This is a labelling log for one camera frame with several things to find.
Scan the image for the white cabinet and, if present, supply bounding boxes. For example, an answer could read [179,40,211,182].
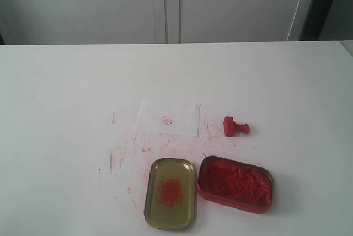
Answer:
[1,0,312,45]

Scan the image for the gold tin lid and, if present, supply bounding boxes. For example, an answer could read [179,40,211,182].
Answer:
[143,158,196,230]

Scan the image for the red ink paste tin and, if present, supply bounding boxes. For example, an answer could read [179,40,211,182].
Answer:
[197,156,274,214]

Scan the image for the red stamp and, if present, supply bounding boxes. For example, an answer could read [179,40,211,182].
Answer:
[223,116,250,137]

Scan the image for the white paper sheet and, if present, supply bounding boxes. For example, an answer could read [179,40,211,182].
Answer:
[135,100,200,137]

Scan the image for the dark door frame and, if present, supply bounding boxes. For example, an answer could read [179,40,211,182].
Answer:
[299,0,333,41]

